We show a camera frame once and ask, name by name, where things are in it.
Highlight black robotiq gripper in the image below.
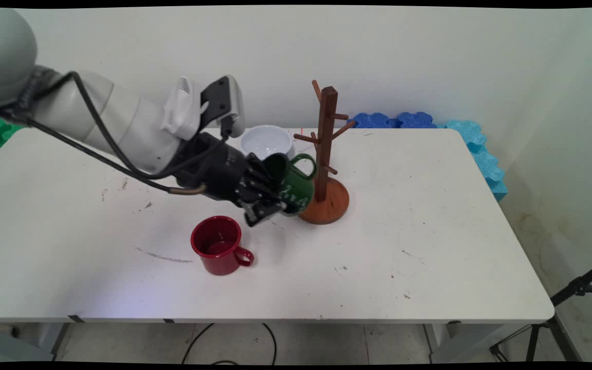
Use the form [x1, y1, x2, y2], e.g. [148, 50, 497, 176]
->
[175, 133, 287, 228]

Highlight green enamel mug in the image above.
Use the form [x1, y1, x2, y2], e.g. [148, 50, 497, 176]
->
[264, 153, 318, 217]

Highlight blue and white bowl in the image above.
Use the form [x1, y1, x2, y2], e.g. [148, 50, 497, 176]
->
[240, 125, 294, 161]

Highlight red enamel mug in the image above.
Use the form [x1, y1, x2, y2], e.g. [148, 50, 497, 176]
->
[190, 215, 255, 276]

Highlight brown wooden mug tree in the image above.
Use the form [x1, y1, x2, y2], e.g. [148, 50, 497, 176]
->
[294, 80, 357, 226]

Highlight dark blue foam tile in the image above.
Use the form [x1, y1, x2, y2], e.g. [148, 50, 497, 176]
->
[347, 113, 398, 129]
[396, 112, 437, 129]

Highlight light blue foam tile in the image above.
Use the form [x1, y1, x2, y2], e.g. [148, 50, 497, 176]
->
[436, 120, 508, 202]

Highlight white table leg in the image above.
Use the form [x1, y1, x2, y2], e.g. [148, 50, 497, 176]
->
[423, 323, 462, 363]

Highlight grey table leg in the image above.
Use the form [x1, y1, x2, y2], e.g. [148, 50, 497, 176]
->
[49, 323, 71, 358]

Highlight black tripod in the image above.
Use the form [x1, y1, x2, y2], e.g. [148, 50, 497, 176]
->
[490, 257, 592, 363]

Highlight black cable with brass plug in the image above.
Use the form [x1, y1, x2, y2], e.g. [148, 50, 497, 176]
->
[0, 105, 208, 196]

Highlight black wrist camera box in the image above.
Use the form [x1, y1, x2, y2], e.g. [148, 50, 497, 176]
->
[201, 76, 246, 138]

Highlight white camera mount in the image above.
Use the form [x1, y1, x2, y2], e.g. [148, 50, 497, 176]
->
[161, 76, 209, 141]

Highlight black floor cable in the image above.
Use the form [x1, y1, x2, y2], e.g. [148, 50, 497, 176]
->
[181, 323, 278, 365]

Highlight black camera cable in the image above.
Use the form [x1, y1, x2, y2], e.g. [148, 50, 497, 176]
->
[29, 71, 235, 180]

